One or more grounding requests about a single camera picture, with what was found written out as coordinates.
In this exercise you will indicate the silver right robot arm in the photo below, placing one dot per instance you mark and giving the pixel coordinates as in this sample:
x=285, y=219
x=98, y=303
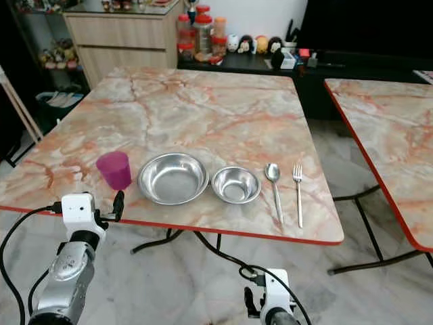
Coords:
x=281, y=318

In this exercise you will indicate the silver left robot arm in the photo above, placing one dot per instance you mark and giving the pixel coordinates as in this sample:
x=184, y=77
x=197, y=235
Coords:
x=67, y=271

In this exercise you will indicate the purple plastic cup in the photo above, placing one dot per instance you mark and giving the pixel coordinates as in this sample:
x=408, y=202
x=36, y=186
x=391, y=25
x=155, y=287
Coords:
x=114, y=170

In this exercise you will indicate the large steel bowl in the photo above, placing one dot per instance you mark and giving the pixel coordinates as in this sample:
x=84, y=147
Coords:
x=173, y=179

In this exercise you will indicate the marble folding table with dishes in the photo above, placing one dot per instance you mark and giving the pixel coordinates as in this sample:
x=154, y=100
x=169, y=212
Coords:
x=196, y=115

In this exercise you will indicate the black basket with papers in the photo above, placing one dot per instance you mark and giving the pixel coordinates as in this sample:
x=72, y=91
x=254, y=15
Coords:
x=59, y=100

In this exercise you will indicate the small steel bowl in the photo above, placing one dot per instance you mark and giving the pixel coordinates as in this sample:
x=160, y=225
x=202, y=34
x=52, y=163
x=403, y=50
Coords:
x=236, y=185

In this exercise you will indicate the steel spoon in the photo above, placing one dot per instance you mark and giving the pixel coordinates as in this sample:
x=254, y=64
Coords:
x=272, y=172

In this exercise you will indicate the steel fork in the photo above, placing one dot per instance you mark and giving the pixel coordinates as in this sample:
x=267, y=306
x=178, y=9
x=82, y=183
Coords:
x=297, y=173

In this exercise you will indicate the white folding rack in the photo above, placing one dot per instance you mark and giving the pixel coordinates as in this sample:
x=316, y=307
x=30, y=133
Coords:
x=19, y=105

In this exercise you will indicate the dark shelf with figurines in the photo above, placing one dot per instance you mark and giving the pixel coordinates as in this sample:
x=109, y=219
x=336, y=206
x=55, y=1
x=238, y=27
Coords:
x=57, y=53

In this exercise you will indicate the wooden drawer cabinet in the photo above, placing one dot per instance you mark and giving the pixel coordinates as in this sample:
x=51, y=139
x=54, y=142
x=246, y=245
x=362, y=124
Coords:
x=122, y=40

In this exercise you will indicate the tall red-lid glass jar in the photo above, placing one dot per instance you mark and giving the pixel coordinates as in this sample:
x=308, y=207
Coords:
x=203, y=34

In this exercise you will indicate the white animal figurine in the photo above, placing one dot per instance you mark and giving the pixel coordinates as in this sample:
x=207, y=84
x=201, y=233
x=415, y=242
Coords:
x=233, y=42

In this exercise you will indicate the orange-lid jar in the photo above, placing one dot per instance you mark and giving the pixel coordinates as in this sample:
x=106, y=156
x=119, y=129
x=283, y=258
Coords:
x=219, y=27

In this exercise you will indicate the black and white figurine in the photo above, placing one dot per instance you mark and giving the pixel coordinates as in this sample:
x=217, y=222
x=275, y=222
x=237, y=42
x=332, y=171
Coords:
x=246, y=44

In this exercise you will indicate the empty marble folding table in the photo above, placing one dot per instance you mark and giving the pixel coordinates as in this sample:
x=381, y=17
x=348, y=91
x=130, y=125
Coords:
x=392, y=142

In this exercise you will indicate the yellow figurine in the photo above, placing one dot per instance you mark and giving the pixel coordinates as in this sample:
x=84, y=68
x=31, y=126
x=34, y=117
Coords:
x=261, y=44

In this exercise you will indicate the black television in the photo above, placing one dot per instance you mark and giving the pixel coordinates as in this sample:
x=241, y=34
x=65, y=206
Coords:
x=365, y=26

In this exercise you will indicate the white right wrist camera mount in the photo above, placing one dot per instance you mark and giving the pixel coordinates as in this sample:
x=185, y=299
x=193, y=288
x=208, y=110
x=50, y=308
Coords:
x=277, y=291

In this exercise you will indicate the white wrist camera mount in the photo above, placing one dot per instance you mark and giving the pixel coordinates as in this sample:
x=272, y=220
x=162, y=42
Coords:
x=277, y=291
x=78, y=210

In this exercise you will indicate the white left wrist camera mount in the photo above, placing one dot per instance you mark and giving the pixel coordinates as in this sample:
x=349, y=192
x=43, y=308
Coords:
x=78, y=210

